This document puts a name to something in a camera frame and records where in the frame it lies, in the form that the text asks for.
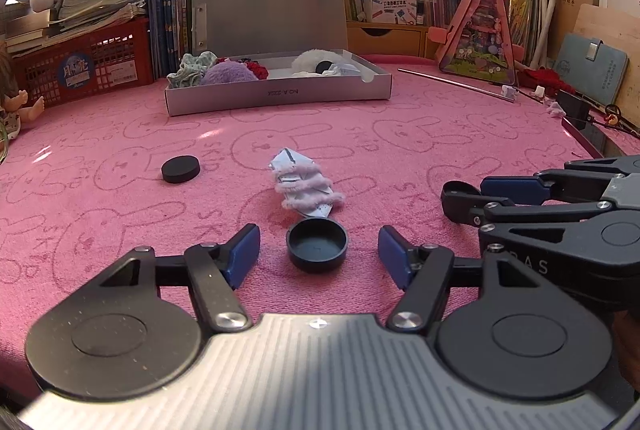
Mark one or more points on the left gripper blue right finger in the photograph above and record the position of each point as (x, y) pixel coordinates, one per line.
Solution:
(399, 257)

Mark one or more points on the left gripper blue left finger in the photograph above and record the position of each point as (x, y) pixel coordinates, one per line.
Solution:
(239, 255)

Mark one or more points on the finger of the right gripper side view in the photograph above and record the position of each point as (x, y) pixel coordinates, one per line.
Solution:
(523, 190)

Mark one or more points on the paper with pink fuzzy wire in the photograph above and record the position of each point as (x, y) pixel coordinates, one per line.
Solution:
(303, 187)

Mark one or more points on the red crocheted bow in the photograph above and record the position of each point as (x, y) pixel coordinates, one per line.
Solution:
(260, 71)

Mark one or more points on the purple fluffy plush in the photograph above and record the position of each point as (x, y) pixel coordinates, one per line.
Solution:
(227, 72)

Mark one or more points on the green crocheted fabric piece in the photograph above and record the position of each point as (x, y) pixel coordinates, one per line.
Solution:
(191, 70)

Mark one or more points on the white fluffy plush ball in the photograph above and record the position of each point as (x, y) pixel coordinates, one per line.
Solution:
(307, 61)

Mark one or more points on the black round lid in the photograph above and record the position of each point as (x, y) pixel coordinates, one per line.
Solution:
(323, 66)

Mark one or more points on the black round cap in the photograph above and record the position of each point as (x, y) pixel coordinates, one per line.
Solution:
(317, 245)

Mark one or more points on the black round puck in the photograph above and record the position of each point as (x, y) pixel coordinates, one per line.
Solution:
(180, 169)

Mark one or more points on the red fabric item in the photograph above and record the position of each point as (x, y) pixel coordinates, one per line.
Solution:
(546, 78)

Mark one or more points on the blue notebook with clasp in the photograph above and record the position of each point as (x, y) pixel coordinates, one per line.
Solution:
(591, 67)

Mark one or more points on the pink triangular toy house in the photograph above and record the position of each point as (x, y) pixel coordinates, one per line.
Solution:
(477, 43)

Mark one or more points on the metal rod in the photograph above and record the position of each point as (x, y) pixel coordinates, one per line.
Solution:
(463, 86)

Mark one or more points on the wooden board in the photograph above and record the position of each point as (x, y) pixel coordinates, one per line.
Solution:
(616, 29)

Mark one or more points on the wooden drawer organizer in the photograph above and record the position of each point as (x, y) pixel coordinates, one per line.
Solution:
(365, 38)

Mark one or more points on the red plastic basket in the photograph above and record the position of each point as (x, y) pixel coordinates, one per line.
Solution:
(94, 63)

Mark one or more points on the label printer box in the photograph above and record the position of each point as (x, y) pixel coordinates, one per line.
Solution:
(391, 11)

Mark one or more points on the grey cardboard file box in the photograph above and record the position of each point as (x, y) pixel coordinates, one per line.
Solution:
(274, 33)

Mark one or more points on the row of upright blue books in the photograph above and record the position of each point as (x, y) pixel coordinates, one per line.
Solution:
(171, 35)

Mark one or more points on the brown haired doll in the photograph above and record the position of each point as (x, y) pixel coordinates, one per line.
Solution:
(15, 110)

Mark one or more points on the stack of books on basket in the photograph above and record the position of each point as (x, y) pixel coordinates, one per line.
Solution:
(67, 19)

